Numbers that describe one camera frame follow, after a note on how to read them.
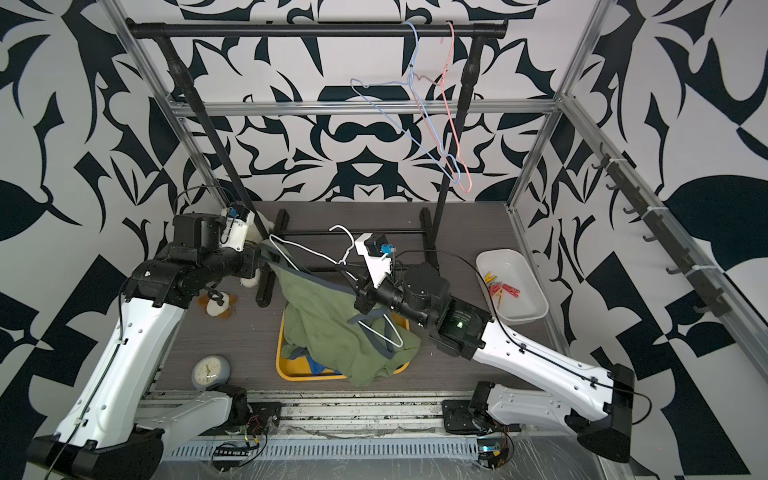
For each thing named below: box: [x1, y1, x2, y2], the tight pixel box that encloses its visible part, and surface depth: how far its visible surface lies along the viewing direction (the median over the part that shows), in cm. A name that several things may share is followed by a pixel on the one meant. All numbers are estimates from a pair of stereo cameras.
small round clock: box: [192, 354, 231, 391], surface depth 79 cm
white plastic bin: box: [476, 248, 549, 324], surface depth 98 cm
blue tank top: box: [306, 355, 326, 376], surface depth 81 cm
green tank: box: [261, 242, 421, 386], surface depth 74 cm
